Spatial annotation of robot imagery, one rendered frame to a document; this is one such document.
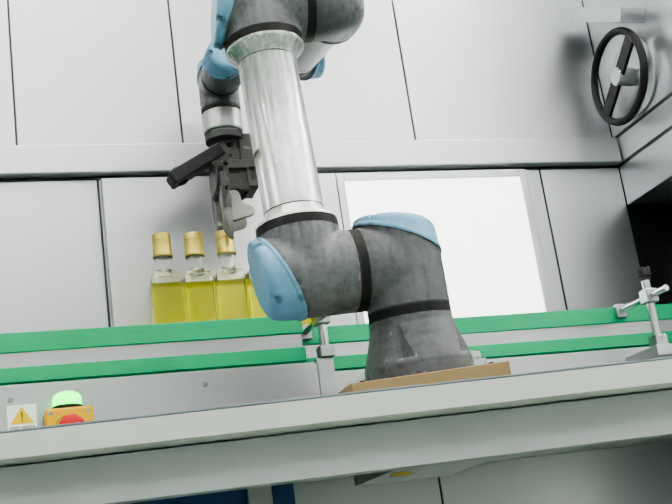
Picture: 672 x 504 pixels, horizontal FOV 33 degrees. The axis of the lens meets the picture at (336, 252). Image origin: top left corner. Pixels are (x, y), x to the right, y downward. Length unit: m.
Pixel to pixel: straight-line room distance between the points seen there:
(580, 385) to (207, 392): 0.62
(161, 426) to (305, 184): 0.39
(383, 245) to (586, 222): 1.07
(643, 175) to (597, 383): 1.08
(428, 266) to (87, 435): 0.50
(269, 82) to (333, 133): 0.78
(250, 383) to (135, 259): 0.43
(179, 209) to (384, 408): 0.88
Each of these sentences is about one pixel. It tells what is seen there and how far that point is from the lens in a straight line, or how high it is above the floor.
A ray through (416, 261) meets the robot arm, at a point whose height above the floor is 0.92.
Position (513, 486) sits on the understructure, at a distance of 2.34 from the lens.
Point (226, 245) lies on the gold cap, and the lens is 2.08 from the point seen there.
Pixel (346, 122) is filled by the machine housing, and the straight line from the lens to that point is 2.43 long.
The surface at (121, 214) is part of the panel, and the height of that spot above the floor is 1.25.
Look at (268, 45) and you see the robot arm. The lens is 1.67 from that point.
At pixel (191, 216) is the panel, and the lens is 2.24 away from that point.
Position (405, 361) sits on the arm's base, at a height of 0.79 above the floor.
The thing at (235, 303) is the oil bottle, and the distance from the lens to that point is 2.04.
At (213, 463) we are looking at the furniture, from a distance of 1.48.
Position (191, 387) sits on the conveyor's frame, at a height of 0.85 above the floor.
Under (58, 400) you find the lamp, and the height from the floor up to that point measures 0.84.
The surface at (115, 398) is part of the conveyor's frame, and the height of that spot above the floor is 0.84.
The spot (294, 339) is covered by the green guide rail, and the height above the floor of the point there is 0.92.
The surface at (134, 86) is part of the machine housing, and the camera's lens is 2.36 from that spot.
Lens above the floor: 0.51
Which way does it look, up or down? 16 degrees up
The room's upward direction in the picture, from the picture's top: 8 degrees counter-clockwise
